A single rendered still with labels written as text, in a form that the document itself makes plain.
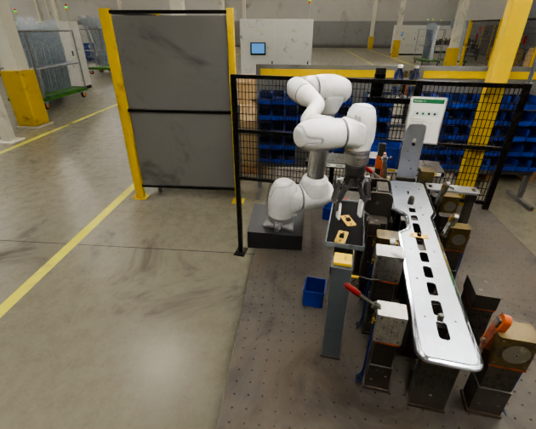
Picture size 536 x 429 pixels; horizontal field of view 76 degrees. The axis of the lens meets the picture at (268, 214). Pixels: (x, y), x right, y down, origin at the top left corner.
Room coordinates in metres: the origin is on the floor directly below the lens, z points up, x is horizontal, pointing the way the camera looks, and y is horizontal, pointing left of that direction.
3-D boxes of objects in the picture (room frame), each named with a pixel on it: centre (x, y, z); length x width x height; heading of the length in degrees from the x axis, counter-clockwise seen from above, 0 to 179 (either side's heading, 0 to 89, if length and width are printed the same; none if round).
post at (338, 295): (0.94, -0.25, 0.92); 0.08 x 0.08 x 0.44; 76
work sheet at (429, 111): (2.30, -1.04, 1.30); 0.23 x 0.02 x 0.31; 76
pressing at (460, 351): (1.32, -0.70, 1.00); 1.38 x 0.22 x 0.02; 166
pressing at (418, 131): (2.04, -0.89, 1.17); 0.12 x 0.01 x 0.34; 76
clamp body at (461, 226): (1.35, -0.90, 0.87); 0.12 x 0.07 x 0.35; 76
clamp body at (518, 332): (0.72, -0.75, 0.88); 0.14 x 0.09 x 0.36; 76
